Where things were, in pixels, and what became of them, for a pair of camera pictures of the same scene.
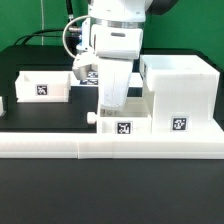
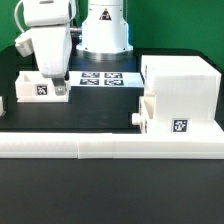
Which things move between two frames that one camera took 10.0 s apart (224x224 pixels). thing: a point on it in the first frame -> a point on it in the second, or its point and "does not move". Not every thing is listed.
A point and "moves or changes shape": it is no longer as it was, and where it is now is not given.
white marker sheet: [92, 80] does not move
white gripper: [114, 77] -> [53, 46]
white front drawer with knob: [137, 117] moves or changes shape
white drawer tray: [43, 86] does not move
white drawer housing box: [185, 93] does not move
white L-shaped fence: [110, 145] does not move
